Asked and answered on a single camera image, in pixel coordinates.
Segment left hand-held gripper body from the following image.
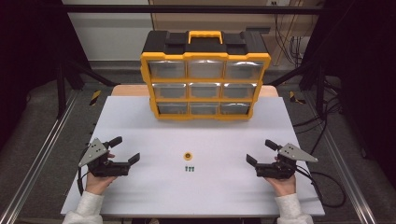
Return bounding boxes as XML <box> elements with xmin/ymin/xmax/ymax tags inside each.
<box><xmin>78</xmin><ymin>137</ymin><xmax>132</xmax><ymax>178</ymax></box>

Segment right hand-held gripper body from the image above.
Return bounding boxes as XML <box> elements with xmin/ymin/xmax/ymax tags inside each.
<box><xmin>254</xmin><ymin>143</ymin><xmax>319</xmax><ymax>180</ymax></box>

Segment clear plastic drawer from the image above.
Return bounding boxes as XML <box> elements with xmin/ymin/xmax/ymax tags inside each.
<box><xmin>224</xmin><ymin>60</ymin><xmax>265</xmax><ymax>80</ymax></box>
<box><xmin>152</xmin><ymin>82</ymin><xmax>188</xmax><ymax>100</ymax></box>

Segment yellow black organizer cabinet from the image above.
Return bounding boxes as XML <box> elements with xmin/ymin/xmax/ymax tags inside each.
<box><xmin>139</xmin><ymin>30</ymin><xmax>272</xmax><ymax>121</ymax></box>

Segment person's left hand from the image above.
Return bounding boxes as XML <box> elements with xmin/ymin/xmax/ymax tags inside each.
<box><xmin>85</xmin><ymin>172</ymin><xmax>118</xmax><ymax>196</ymax></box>

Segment person's right hand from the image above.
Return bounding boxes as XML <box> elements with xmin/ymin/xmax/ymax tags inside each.
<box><xmin>264</xmin><ymin>174</ymin><xmax>297</xmax><ymax>198</ymax></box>

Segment yellow black hazard tape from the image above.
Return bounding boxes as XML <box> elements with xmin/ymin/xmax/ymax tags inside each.
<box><xmin>289</xmin><ymin>91</ymin><xmax>306</xmax><ymax>105</ymax></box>
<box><xmin>89</xmin><ymin>90</ymin><xmax>102</xmax><ymax>106</ymax></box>

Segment light wooden board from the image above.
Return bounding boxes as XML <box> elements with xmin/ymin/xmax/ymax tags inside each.
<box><xmin>111</xmin><ymin>84</ymin><xmax>279</xmax><ymax>97</ymax></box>

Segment set of transparent cabinet bins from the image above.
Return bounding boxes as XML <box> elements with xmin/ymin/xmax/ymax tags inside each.
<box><xmin>148</xmin><ymin>60</ymin><xmax>265</xmax><ymax>116</ymax></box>

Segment black curtain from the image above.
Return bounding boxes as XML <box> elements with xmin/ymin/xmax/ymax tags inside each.
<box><xmin>303</xmin><ymin>0</ymin><xmax>396</xmax><ymax>181</ymax></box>
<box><xmin>0</xmin><ymin>0</ymin><xmax>92</xmax><ymax>150</ymax></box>

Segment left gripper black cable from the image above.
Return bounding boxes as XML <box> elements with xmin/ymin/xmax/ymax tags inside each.
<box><xmin>77</xmin><ymin>146</ymin><xmax>94</xmax><ymax>196</ymax></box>

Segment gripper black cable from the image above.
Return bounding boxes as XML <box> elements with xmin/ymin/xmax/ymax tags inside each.
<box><xmin>77</xmin><ymin>146</ymin><xmax>94</xmax><ymax>196</ymax></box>
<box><xmin>295</xmin><ymin>164</ymin><xmax>347</xmax><ymax>209</ymax></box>

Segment black floor cables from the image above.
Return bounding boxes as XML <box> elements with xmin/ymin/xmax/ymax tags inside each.
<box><xmin>292</xmin><ymin>77</ymin><xmax>344</xmax><ymax>157</ymax></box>

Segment aluminium floor rail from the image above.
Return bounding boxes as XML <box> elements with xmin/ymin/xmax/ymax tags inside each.
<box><xmin>0</xmin><ymin>90</ymin><xmax>80</xmax><ymax>224</ymax></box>
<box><xmin>303</xmin><ymin>91</ymin><xmax>379</xmax><ymax>224</ymax></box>

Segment black metal frame strut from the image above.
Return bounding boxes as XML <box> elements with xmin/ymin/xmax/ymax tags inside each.
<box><xmin>267</xmin><ymin>59</ymin><xmax>328</xmax><ymax>120</ymax></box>
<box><xmin>55</xmin><ymin>59</ymin><xmax>120</xmax><ymax>119</ymax></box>

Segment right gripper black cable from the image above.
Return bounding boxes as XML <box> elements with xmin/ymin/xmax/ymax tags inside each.
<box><xmin>295</xmin><ymin>164</ymin><xmax>347</xmax><ymax>209</ymax></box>

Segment bundle of hanging black cables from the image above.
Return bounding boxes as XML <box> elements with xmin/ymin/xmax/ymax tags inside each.
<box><xmin>274</xmin><ymin>1</ymin><xmax>307</xmax><ymax>68</ymax></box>

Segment black horizontal frame bar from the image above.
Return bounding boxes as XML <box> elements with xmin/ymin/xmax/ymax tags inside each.
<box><xmin>62</xmin><ymin>4</ymin><xmax>325</xmax><ymax>15</ymax></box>

